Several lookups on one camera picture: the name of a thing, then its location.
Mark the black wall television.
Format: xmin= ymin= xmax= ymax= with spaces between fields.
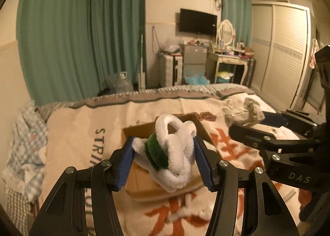
xmin=179 ymin=8 xmax=218 ymax=37

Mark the white upright pole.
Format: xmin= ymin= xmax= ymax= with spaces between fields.
xmin=139 ymin=33 xmax=146 ymax=90

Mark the wide green curtain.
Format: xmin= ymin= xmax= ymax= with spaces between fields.
xmin=16 ymin=0 xmax=146 ymax=106

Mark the waste bin with yellow bag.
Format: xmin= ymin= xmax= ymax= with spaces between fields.
xmin=216 ymin=71 xmax=235 ymax=84

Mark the narrow green curtain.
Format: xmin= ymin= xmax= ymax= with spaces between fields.
xmin=220 ymin=0 xmax=252 ymax=48

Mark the grey striped bed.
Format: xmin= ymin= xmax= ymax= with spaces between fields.
xmin=35 ymin=83 xmax=256 ymax=123

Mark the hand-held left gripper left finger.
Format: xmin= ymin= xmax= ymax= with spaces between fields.
xmin=29 ymin=136 xmax=136 ymax=236

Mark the white dressing table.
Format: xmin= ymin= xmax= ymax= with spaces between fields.
xmin=205 ymin=50 xmax=256 ymax=87

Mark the white oval mirror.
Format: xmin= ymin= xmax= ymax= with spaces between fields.
xmin=217 ymin=19 xmax=237 ymax=48

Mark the cream printed blanket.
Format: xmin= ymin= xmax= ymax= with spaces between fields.
xmin=39 ymin=93 xmax=317 ymax=236

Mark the clear plastic bag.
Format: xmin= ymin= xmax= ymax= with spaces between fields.
xmin=158 ymin=37 xmax=181 ymax=54

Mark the blue plastic bag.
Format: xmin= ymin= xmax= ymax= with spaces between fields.
xmin=184 ymin=72 xmax=210 ymax=86

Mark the white louvred wardrobe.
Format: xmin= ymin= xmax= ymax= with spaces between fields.
xmin=250 ymin=1 xmax=316 ymax=110

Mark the white suitcase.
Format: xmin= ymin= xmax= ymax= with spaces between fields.
xmin=158 ymin=54 xmax=183 ymax=87

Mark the hanging pink white cloth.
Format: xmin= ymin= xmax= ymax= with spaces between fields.
xmin=309 ymin=38 xmax=319 ymax=70

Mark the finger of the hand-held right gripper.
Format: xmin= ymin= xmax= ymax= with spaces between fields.
xmin=229 ymin=124 xmax=323 ymax=165
xmin=261 ymin=108 xmax=323 ymax=139

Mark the grey white plush toy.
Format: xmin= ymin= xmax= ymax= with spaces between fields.
xmin=222 ymin=97 xmax=266 ymax=127

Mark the white and green plush toy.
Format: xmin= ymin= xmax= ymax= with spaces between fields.
xmin=132 ymin=114 xmax=198 ymax=193

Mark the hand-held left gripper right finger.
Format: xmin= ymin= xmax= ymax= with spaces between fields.
xmin=193 ymin=136 xmax=301 ymax=236

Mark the brown cardboard box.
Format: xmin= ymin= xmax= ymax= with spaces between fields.
xmin=122 ymin=113 xmax=219 ymax=196

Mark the blue checked cloth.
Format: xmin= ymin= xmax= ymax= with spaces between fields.
xmin=2 ymin=100 xmax=49 ymax=229

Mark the clear water jug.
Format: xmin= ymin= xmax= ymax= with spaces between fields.
xmin=106 ymin=71 xmax=134 ymax=94

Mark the grey mini fridge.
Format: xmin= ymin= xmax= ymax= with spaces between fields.
xmin=181 ymin=44 xmax=208 ymax=85

